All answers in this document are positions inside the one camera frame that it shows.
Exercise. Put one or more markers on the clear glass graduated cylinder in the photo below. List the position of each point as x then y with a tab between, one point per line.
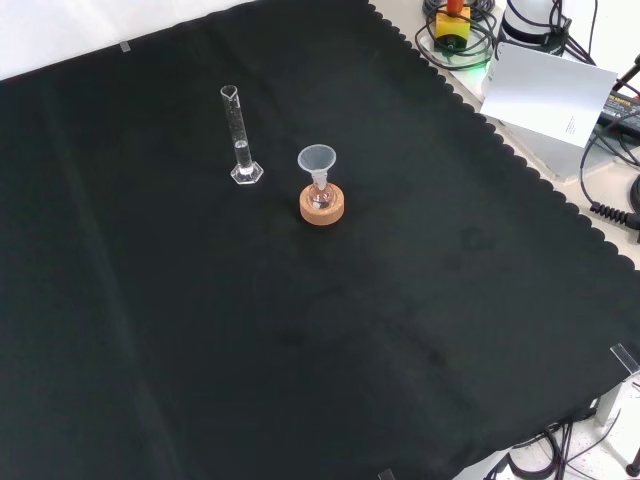
243	172

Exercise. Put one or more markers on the small round-bottom glass flask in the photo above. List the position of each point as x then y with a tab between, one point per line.
320	196

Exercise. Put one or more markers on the black bench cloth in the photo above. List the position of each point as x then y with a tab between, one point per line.
300	310

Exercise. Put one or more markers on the clear plastic funnel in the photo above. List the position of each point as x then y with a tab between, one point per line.
316	159

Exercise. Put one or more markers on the yellow stop button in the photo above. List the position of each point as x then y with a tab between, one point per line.
452	29

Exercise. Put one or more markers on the grey tape strip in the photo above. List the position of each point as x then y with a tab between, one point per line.
125	47

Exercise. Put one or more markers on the clear tape strip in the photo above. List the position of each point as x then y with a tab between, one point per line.
626	357

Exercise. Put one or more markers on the black power adapter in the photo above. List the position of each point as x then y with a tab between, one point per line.
622	111

